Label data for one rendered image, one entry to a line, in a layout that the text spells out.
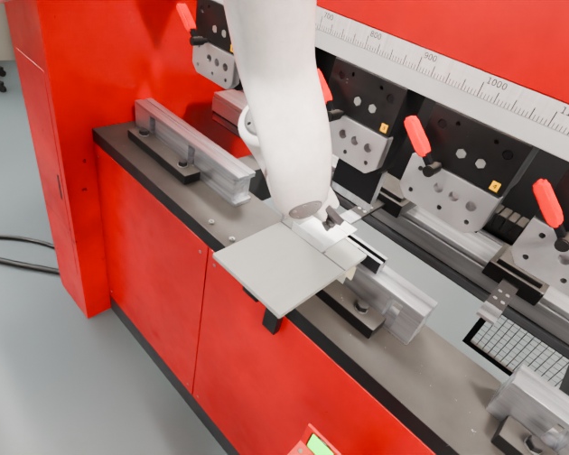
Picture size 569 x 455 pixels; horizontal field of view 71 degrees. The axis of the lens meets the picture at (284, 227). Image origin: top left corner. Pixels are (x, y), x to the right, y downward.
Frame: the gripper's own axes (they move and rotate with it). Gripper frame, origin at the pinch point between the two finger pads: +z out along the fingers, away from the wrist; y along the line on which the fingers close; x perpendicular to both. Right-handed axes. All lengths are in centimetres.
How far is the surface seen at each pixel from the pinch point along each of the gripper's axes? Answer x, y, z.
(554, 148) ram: -21.4, -28.6, -18.7
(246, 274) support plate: 18.1, -0.1, -6.5
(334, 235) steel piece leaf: 0.0, -2.3, 8.4
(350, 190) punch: -8.3, -1.4, 1.6
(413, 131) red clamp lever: -15.2, -11.4, -17.6
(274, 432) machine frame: 48, -11, 47
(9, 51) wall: 18, 385, 114
